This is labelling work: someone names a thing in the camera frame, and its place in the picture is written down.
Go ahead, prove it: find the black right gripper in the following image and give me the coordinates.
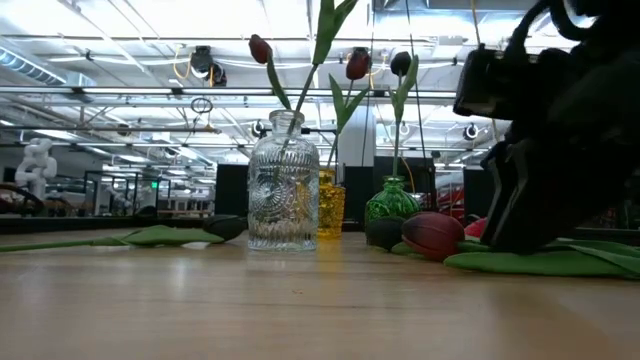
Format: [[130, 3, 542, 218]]
[[482, 39, 640, 254]]

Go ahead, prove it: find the dark red artificial tulip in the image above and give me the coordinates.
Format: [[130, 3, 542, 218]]
[[324, 47, 372, 174], [399, 211, 640, 280]]

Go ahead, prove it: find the black artificial tulip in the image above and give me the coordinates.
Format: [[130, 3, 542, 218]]
[[364, 215, 416, 254], [388, 50, 420, 180], [0, 213, 249, 254]]

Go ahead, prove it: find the green glass vase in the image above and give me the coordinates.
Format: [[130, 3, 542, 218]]
[[363, 175, 423, 236]]

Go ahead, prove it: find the yellow glass vase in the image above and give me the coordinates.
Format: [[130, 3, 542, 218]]
[[317, 168, 347, 240]]

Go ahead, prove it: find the clear glass vase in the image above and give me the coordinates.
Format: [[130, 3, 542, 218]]
[[246, 109, 321, 253]]

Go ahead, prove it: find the black partition panel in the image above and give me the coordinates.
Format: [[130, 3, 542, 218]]
[[214, 163, 250, 220], [373, 155, 437, 221], [343, 165, 375, 224], [462, 167, 499, 220]]

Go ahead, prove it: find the white robot figure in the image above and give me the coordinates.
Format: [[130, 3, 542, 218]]
[[13, 137, 59, 201]]

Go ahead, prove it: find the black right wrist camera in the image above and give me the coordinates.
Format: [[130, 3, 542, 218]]
[[452, 43, 541, 121]]

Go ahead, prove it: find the yellow hanging cable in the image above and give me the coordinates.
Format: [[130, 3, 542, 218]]
[[469, 0, 481, 47]]

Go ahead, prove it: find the silver ventilation duct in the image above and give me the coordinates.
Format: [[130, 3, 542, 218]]
[[0, 45, 96, 87]]

